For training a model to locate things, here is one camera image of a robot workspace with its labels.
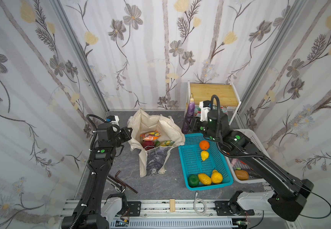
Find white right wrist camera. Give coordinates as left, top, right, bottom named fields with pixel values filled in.
left=199, top=100, right=211, bottom=122

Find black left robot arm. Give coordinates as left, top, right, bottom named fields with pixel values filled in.
left=61, top=114, right=133, bottom=229

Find purple eggplant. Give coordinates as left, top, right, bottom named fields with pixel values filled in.
left=182, top=95, right=195, bottom=134

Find orange candy bag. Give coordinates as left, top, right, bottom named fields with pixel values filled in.
left=140, top=130, right=161, bottom=141

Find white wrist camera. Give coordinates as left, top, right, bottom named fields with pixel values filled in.
left=199, top=100, right=211, bottom=122
left=105, top=115, right=119, bottom=125

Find white wooden shelf rack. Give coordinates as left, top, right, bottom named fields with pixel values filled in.
left=184, top=81, right=242, bottom=127

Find teal plastic basket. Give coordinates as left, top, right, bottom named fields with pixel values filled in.
left=178, top=133, right=233, bottom=191

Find white coiled cable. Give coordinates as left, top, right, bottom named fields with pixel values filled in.
left=193, top=191, right=212, bottom=217

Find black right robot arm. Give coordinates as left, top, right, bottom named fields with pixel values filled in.
left=197, top=95, right=314, bottom=221

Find yellow pear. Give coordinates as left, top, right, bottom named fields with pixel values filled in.
left=211, top=170, right=223, bottom=184

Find teal red candy bag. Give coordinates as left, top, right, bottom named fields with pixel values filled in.
left=194, top=105, right=201, bottom=117

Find small wooden block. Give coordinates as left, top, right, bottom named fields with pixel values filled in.
left=169, top=198, right=176, bottom=212

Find brown potato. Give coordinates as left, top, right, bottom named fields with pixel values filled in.
left=234, top=169, right=249, bottom=181

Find aluminium rail frame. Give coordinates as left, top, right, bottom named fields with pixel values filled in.
left=59, top=198, right=298, bottom=229

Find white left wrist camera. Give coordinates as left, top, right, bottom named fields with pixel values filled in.
left=105, top=115, right=119, bottom=125

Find pink dragon fruit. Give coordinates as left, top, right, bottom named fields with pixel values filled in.
left=141, top=141, right=155, bottom=151

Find dark allen key tools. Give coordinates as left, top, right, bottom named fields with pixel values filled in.
left=107, top=170, right=138, bottom=194

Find yellow oval mango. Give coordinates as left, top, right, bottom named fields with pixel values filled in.
left=198, top=173, right=212, bottom=186

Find Fox's candy bag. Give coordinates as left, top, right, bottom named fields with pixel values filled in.
left=220, top=106, right=230, bottom=118

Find cream canvas grocery bag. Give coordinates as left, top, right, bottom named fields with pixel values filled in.
left=127, top=109, right=185, bottom=177

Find green candy bag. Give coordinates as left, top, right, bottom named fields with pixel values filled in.
left=155, top=140, right=175, bottom=148

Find orange fruit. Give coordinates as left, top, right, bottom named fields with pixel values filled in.
left=199, top=140, right=210, bottom=151

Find yellow lemon upper right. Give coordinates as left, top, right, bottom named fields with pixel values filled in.
left=200, top=150, right=209, bottom=161

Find white plastic basket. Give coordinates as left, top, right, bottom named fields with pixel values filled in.
left=225, top=129, right=270, bottom=184

